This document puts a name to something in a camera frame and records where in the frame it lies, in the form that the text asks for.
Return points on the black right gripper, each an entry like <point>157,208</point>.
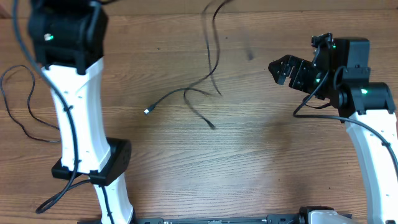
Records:
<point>300,68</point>

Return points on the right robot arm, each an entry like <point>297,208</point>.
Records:
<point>340,73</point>

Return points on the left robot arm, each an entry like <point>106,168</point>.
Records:
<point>68,43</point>

